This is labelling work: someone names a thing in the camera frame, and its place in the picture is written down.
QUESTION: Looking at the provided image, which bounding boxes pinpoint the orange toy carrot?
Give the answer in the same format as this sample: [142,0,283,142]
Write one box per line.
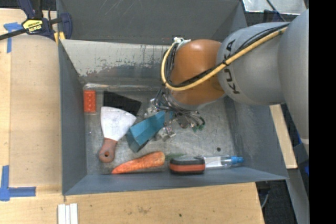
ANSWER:
[111,151,185,175]

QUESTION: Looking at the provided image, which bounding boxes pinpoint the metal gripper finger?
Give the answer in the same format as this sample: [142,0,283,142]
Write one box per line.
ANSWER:
[143,98,162,118]
[154,125,177,142]

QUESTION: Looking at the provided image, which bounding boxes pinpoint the pale wood board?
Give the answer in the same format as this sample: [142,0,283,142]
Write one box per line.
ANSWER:
[8,34,63,190]

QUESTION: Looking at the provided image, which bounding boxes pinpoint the grey metal bin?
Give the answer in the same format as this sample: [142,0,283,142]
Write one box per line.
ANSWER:
[55,0,290,196]

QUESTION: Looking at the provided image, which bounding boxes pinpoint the white scraper red-brown handle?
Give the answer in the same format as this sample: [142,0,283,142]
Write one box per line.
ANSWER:
[98,106,138,164]

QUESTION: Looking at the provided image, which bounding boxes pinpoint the black flat sheet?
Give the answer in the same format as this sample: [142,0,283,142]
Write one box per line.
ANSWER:
[102,90,143,116]

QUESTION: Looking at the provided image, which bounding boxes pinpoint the clear plastic bottle blue cap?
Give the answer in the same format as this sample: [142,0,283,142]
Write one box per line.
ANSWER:
[201,155,245,169]

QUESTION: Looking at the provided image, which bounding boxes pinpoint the orange-red flat block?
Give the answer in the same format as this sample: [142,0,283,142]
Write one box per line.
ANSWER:
[83,90,97,113]

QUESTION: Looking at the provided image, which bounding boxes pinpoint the blue wedge block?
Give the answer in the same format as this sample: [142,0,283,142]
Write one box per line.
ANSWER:
[125,110,167,154]

